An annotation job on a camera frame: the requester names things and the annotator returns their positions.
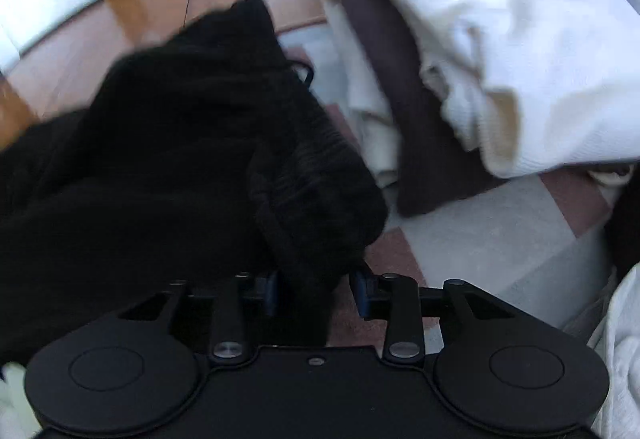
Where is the white waffle cloth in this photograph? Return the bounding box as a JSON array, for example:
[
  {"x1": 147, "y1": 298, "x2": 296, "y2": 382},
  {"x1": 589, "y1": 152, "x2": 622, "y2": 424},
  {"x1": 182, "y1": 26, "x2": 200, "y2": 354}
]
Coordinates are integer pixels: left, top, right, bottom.
[{"x1": 347, "y1": 0, "x2": 640, "y2": 180}]

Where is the checkered blanket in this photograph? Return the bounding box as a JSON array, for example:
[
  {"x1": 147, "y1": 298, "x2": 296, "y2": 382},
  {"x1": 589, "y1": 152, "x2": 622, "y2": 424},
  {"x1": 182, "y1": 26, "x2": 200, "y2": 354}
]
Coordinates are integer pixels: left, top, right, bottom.
[{"x1": 275, "y1": 0, "x2": 640, "y2": 350}]

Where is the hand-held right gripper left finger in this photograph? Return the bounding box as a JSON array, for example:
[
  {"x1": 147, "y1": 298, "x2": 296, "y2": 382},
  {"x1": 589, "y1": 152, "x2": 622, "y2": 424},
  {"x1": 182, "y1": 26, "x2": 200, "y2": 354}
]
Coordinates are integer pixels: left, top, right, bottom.
[{"x1": 117, "y1": 270, "x2": 281, "y2": 367}]

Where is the black fleece garment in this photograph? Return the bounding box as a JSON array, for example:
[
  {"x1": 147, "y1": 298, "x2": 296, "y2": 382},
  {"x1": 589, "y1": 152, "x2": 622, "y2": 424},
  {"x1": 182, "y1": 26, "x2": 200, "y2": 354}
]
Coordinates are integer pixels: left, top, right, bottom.
[{"x1": 0, "y1": 0, "x2": 388, "y2": 365}]

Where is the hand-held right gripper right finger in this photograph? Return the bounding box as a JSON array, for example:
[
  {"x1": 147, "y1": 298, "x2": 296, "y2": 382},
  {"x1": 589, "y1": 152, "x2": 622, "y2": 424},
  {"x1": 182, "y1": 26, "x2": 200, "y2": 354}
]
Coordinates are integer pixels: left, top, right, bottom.
[{"x1": 349, "y1": 268, "x2": 519, "y2": 365}]

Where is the white knit cloth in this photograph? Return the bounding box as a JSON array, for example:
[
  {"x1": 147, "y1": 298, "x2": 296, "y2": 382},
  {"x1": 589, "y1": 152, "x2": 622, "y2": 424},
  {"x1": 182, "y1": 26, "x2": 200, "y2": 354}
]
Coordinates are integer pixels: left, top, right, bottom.
[{"x1": 587, "y1": 264, "x2": 640, "y2": 439}]

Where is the dark brown towel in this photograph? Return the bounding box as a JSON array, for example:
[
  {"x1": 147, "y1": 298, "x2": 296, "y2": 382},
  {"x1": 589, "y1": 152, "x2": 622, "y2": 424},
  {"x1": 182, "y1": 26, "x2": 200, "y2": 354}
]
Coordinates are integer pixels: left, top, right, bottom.
[{"x1": 314, "y1": 0, "x2": 506, "y2": 218}]

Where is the cream cloth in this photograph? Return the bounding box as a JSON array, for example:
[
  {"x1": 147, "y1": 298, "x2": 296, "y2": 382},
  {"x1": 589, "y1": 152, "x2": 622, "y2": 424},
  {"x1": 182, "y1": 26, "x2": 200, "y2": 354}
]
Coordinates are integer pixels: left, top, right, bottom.
[{"x1": 320, "y1": 0, "x2": 401, "y2": 190}]

